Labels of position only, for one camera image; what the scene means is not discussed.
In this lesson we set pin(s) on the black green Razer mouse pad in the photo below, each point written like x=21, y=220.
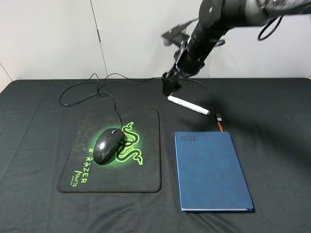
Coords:
x=134, y=168

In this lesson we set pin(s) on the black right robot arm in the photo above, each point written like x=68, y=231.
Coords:
x=216, y=18

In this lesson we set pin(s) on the white marker pen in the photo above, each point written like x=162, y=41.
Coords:
x=189, y=105

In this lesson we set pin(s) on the orange notebook bookmark ribbon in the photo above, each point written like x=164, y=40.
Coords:
x=220, y=126

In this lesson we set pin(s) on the black computer mouse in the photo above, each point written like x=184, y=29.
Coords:
x=107, y=144

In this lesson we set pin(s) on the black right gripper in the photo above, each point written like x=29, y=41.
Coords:
x=185, y=65

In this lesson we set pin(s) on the blue notebook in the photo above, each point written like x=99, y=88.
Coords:
x=210, y=176

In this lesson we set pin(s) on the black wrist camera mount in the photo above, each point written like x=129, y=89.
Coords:
x=176, y=35

